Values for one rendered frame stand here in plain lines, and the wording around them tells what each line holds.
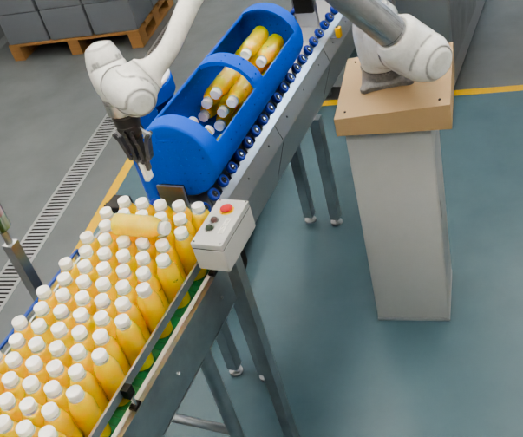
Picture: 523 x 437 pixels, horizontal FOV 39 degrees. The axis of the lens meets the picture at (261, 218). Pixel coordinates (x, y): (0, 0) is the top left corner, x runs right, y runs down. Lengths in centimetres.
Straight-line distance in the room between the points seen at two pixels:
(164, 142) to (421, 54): 85
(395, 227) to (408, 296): 37
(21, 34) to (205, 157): 435
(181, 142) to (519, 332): 157
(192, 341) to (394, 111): 98
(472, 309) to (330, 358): 63
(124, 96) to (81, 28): 442
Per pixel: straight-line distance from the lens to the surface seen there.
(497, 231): 361
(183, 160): 245
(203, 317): 224
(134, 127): 217
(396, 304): 317
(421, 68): 233
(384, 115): 248
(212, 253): 209
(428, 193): 276
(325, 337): 323
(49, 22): 642
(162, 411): 213
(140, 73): 194
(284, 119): 294
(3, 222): 234
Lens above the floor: 238
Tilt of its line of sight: 38 degrees down
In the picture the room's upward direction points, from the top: 16 degrees counter-clockwise
